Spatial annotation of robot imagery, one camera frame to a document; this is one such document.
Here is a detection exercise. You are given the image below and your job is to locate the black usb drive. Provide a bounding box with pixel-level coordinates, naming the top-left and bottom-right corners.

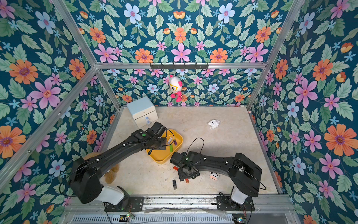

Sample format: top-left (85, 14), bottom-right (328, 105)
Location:
top-left (172, 179), bottom-right (177, 190)

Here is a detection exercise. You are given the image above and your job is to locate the yellow plastic storage box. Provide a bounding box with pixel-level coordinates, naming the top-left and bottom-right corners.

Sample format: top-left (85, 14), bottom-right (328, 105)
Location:
top-left (146, 129), bottom-right (184, 164)

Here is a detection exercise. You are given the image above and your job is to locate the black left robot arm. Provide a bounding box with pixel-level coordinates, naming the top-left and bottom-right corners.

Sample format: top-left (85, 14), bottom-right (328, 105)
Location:
top-left (68, 122), bottom-right (168, 205)

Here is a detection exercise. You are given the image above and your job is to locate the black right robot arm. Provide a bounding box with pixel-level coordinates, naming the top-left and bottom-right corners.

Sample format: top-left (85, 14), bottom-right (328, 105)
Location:
top-left (170, 151), bottom-right (262, 204)

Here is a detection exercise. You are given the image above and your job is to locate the black white cow toy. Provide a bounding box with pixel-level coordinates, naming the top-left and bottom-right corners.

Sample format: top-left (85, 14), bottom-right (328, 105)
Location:
top-left (210, 172), bottom-right (220, 181)

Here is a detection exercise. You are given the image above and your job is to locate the white mini drawer cabinet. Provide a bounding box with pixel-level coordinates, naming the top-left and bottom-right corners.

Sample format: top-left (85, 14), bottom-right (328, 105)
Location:
top-left (127, 96), bottom-right (158, 128)

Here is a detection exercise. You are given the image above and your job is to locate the white plush sheep toy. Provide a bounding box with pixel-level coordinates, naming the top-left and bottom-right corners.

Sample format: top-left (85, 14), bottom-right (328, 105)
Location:
top-left (208, 119), bottom-right (220, 130)

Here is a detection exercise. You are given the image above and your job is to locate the pink white hanging doll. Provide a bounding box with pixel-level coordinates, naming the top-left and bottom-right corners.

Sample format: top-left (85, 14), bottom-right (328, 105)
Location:
top-left (169, 75), bottom-right (185, 103)

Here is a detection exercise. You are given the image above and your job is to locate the brown teddy bear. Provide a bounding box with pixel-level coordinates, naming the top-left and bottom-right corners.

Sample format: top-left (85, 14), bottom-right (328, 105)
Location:
top-left (83, 152), bottom-right (120, 184)

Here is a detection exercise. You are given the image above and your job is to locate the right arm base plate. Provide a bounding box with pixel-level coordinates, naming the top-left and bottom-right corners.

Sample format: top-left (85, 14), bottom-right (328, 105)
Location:
top-left (216, 194), bottom-right (255, 212)

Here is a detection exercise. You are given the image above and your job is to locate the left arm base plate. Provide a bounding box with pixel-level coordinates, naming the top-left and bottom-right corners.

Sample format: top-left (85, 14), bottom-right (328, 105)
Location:
top-left (104, 196), bottom-right (144, 213)

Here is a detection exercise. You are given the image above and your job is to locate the black wall hook rail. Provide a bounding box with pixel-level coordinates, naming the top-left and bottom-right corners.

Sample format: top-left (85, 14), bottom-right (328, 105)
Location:
top-left (150, 63), bottom-right (209, 70)

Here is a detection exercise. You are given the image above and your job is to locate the aluminium front rail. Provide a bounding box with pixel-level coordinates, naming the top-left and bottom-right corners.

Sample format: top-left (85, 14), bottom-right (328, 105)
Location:
top-left (60, 195), bottom-right (301, 224)

